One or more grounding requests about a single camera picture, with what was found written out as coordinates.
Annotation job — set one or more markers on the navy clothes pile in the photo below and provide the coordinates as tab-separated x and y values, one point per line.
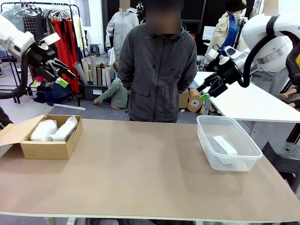
51	97

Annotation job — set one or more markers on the brown cardboard carton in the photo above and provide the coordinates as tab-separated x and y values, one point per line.
184	99

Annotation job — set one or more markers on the white side table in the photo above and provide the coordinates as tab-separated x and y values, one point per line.
248	105

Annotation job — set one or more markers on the grey-blue jacket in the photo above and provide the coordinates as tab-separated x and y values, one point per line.
16	23

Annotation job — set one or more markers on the black clothes rack with hangers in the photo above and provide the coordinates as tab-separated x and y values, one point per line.
56	12

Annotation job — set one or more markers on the wide bubble-wrapped clock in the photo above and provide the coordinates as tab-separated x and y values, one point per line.
42	131

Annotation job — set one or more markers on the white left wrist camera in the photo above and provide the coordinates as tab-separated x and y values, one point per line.
51	38

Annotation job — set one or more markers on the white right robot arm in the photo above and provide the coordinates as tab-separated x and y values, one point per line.
276	42

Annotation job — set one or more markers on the black patterned garment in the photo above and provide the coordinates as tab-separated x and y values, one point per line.
42	25

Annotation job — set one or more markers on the beige paper roll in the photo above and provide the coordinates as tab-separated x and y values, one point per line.
86	69

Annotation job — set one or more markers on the narrow bubble-wrapped clock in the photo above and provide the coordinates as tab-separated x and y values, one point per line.
64	131

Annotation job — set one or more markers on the tall grey paper roll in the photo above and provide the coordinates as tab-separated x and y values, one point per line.
93	70

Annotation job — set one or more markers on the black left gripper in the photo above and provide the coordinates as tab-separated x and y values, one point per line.
42	56

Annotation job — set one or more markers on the person in grey jacket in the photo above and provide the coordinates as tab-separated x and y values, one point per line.
159	70

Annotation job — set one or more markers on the mannequin torso with wooden disc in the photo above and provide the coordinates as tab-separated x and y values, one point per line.
195	104

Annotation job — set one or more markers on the grey storage bin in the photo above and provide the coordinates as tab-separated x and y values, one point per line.
92	92

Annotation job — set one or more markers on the white monitor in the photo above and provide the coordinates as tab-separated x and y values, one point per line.
209	32

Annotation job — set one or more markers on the white floor rail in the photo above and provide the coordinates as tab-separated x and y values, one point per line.
68	106

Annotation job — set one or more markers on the person's dark sleeve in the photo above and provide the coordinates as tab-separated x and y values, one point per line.
5	118

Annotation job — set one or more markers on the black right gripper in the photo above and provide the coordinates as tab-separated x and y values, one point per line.
228	72

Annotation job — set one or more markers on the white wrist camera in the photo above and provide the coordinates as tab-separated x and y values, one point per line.
51	38
214	54

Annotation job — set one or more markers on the person in light grey hoodie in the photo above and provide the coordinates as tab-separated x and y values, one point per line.
122	25

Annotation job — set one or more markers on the brown paper roll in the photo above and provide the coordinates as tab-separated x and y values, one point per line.
103	75

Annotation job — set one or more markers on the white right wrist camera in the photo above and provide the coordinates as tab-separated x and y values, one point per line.
214	54

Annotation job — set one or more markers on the small grey stool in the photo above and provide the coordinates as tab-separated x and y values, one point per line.
94	49

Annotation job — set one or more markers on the clear plastic container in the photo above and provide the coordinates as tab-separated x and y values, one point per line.
248	150

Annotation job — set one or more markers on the unwrapped white clock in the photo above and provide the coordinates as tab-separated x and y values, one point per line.
222	146

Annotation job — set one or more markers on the open brown cardboard box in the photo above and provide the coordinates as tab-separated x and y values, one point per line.
47	148

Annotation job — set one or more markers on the red dress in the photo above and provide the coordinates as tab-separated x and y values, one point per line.
64	47

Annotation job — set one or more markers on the white computer case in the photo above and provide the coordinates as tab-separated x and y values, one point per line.
200	62

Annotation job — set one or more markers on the black plastic stool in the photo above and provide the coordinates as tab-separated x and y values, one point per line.
284	157

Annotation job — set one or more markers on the mannequin in beige coat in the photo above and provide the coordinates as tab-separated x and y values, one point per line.
225	32

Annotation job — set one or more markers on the black metal stand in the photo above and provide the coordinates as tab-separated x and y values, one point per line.
14	93

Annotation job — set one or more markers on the leaning grey paper roll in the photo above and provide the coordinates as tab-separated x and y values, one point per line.
80	73

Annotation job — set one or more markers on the black aluminium frame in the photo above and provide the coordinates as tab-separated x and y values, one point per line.
294	133

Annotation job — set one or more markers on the red cloth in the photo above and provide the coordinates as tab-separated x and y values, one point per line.
192	35

